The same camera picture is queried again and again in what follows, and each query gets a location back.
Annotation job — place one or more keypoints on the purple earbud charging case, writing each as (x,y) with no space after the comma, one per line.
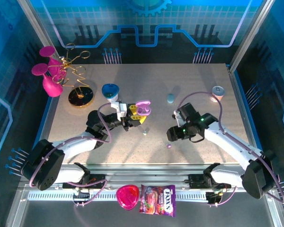
(143,103)

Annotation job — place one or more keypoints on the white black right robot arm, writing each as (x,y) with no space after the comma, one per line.
(260,179)

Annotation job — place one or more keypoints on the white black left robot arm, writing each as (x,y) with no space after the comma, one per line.
(42,165)

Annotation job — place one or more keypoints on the blue heart-shaped container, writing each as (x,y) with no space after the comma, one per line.
(110,89)

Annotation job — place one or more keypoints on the small tin can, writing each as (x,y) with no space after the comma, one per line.
(216,91)

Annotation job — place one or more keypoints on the magenta wine glass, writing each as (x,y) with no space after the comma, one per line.
(52,88)
(47,50)

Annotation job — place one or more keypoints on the small black controller board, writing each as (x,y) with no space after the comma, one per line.
(213,197)
(81,195)

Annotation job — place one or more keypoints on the pink translucent plastic bowl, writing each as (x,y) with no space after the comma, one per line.
(127,196)

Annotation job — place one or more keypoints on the purple candy bag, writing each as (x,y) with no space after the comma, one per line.
(157,201)

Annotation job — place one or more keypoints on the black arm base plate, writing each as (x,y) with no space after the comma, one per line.
(99,177)
(195,180)

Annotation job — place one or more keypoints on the long aluminium mounting rail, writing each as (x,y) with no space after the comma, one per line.
(144,172)

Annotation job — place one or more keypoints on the aluminium table edge rail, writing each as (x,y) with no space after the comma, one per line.
(241,106)

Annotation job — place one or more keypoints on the aluminium frame post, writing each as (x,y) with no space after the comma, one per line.
(254,23)
(35,23)

